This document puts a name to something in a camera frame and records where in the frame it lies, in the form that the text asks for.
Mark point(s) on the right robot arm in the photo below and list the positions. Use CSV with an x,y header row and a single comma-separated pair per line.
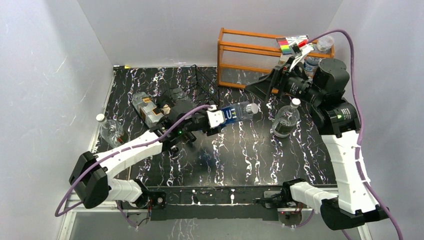
x,y
338,124

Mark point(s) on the dark green wine bottle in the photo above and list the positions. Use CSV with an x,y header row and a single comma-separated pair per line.
x,y
174,149

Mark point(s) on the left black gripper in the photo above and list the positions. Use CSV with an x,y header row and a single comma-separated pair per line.
x,y
212,131

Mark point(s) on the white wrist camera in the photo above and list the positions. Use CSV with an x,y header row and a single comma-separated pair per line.
x,y
299,49
215,116

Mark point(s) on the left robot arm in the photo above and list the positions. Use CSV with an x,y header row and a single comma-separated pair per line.
x,y
94,180

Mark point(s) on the clear plastic lidded cup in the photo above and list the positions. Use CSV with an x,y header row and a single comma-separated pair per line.
x,y
324,44

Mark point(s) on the clear square liquor bottle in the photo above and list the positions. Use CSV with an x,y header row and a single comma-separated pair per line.
x,y
147,109

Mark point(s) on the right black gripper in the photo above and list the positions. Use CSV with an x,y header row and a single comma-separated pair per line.
x,y
277,78

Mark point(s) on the black base frame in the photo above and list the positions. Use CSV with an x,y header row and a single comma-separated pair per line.
x,y
220,202

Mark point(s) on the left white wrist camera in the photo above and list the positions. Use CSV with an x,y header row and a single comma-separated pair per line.
x,y
215,116

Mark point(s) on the blue label plastic jar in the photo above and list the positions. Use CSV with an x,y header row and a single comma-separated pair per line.
x,y
310,65

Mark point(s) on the clear round silver-cap bottle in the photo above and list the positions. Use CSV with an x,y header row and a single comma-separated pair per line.
x,y
286,119

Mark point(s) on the coloured marker pen pack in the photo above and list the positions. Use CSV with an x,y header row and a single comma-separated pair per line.
x,y
284,42

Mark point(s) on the orange wooden shelf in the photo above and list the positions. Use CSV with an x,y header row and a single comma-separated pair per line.
x,y
242,56

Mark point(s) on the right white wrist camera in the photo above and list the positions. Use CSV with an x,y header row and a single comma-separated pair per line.
x,y
299,49

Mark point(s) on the clear round flask bottle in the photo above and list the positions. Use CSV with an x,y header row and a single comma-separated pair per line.
x,y
112,131

